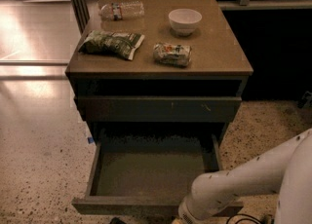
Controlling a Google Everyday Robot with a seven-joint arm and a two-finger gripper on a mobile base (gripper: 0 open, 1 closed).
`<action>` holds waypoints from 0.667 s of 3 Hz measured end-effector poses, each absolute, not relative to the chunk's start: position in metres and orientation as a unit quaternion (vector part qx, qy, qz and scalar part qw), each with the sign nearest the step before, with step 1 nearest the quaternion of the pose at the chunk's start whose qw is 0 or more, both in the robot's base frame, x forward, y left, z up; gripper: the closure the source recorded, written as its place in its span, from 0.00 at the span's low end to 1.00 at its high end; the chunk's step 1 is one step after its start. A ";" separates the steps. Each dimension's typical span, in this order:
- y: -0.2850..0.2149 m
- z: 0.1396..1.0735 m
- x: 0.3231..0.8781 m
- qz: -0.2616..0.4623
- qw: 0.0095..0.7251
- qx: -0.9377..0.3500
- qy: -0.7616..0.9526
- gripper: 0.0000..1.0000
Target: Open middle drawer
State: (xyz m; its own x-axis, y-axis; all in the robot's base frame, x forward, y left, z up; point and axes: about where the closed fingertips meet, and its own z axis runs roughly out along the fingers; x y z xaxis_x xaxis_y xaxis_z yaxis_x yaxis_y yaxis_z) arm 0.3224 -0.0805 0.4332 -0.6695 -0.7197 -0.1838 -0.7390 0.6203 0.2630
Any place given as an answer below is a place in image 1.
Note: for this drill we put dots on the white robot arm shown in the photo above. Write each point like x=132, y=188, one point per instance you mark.
x=285, y=170

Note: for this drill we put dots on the white ceramic bowl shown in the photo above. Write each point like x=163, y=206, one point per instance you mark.
x=184, y=21

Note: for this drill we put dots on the clear plastic water bottle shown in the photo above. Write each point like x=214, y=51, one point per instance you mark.
x=123, y=10

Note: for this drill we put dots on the green chip bag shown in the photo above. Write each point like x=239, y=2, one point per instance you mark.
x=121, y=44

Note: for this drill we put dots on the top drawer front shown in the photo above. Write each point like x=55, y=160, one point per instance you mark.
x=158, y=108

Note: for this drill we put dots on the brown drawer cabinet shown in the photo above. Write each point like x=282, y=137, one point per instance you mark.
x=218, y=66

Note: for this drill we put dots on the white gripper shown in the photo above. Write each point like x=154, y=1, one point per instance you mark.
x=187, y=214

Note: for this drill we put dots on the dark object bottom edge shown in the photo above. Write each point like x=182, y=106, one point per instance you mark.
x=116, y=220

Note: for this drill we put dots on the crushed drink can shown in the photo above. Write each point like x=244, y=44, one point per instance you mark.
x=175, y=55

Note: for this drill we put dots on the drawer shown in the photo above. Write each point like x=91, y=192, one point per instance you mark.
x=158, y=108
x=148, y=178

